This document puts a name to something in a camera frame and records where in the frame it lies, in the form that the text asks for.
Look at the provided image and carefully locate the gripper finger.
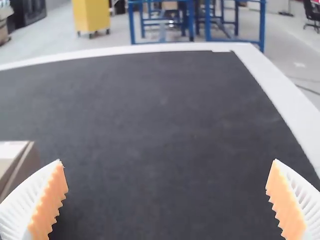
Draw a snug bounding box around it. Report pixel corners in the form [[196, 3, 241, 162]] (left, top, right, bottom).
[[264, 158, 320, 240], [0, 158, 69, 240]]

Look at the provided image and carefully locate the cardboard box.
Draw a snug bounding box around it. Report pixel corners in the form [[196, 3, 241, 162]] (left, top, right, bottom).
[[0, 140, 42, 198]]

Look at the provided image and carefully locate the black mat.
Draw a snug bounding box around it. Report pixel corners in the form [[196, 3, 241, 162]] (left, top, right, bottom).
[[0, 50, 320, 240]]

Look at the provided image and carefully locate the black office chair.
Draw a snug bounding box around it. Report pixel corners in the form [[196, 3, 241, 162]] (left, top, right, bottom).
[[302, 0, 320, 35]]

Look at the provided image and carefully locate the yellow cart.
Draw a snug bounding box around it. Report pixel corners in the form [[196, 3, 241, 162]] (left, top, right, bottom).
[[71, 0, 112, 40]]

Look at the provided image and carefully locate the blue metal frame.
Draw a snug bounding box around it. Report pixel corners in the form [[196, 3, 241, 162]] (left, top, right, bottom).
[[127, 0, 196, 45], [194, 0, 266, 53]]

